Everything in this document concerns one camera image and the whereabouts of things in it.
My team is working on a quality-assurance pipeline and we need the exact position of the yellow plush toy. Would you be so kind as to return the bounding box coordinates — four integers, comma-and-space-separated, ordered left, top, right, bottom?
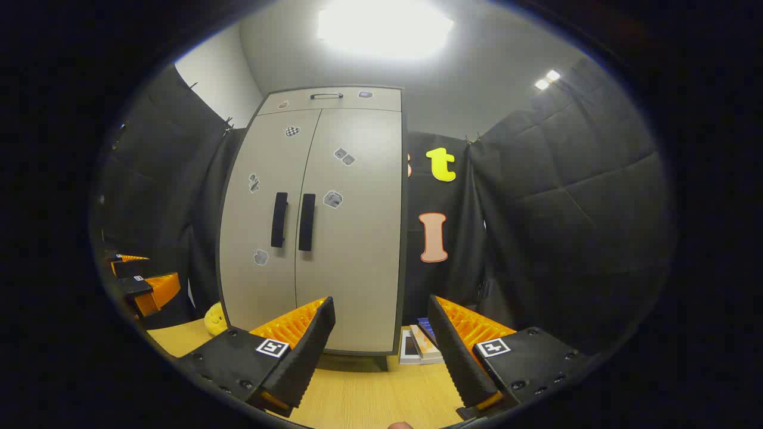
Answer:
204, 301, 229, 337

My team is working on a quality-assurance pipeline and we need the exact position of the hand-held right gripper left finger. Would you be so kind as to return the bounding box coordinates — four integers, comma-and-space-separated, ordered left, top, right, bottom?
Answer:
176, 296, 336, 418

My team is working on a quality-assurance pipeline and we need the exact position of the grey double-door shoe cabinet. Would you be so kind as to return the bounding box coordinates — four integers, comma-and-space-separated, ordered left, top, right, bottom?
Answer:
218, 85, 410, 359

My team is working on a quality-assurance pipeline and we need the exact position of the large ceiling light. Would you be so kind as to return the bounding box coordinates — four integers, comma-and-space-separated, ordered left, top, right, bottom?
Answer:
316, 0, 455, 60

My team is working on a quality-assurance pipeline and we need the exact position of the white book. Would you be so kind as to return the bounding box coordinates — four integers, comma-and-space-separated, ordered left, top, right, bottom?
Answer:
399, 329, 445, 365

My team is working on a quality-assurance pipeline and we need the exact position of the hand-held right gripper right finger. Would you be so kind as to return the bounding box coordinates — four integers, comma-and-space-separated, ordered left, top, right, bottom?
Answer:
427, 294, 591, 421

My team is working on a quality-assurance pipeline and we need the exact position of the black backdrop cloth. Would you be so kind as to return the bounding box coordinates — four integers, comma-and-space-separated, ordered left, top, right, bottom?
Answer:
89, 57, 677, 358

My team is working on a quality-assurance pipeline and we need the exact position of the grey cabinet door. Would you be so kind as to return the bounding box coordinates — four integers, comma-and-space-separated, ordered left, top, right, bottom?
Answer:
219, 109, 322, 334
295, 107, 404, 354

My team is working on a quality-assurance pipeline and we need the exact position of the black door handle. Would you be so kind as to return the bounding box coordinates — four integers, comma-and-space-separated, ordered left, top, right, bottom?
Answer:
298, 193, 317, 252
271, 192, 289, 248

